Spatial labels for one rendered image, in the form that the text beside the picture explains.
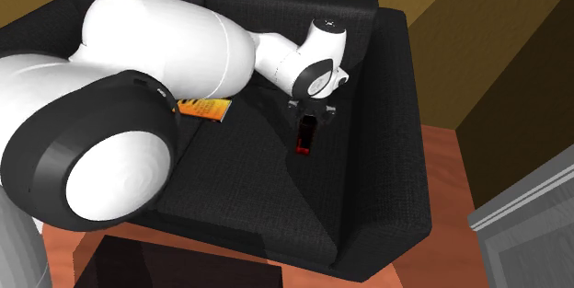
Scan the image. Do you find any black block with red end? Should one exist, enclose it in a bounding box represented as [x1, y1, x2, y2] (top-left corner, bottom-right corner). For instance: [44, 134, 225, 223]
[293, 114, 321, 156]

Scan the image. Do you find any black fabric sofa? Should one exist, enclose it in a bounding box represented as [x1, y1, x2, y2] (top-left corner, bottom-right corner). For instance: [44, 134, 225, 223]
[0, 0, 434, 283]

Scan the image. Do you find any orange book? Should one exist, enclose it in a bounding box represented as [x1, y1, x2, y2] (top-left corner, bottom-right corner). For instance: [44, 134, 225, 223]
[171, 97, 234, 123]

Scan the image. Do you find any dark brown table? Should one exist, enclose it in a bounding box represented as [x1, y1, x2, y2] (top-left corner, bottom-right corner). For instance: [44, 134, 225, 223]
[74, 235, 284, 288]

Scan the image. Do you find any grey cabinet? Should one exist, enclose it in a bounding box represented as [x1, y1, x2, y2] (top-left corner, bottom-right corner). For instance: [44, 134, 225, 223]
[467, 143, 574, 288]

